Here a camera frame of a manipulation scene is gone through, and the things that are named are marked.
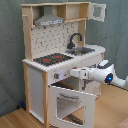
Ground left stove knob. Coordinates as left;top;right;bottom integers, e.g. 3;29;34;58
54;73;60;79

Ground grey toy sink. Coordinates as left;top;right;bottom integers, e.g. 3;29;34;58
66;47;94;56

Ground white microwave door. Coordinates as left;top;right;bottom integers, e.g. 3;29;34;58
91;3;106;22

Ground black stovetop red burners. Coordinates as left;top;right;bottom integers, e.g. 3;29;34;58
34;53;71;66

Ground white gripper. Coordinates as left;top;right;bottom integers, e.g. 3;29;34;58
70;67;90;79

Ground white oven door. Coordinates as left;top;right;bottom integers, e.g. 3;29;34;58
49;86;96;128

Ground wooden toy kitchen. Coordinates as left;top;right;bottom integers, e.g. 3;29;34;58
22;2;106;128

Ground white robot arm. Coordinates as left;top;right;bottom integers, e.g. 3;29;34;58
70;60;128;90

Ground white fridge door dispenser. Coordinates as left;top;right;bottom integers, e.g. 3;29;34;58
82;55;102;97

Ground grey range hood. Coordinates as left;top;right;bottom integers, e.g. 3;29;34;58
35;5;64;27

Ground black toy faucet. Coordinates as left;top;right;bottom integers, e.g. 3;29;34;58
66;32;83;50

